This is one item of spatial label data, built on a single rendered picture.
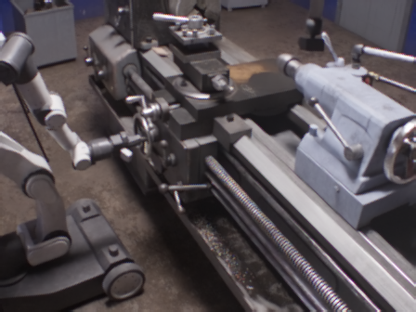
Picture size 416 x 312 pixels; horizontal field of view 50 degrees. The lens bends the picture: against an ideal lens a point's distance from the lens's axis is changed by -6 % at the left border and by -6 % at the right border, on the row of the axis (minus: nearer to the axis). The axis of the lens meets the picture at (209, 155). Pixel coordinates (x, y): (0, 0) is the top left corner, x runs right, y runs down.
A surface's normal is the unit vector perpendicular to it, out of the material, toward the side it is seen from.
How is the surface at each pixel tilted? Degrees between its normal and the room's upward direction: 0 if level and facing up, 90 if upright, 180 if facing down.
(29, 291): 0
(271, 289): 0
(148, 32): 90
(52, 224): 90
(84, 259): 0
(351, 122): 76
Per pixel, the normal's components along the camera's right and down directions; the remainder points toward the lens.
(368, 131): -0.86, 0.06
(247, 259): 0.04, -0.83
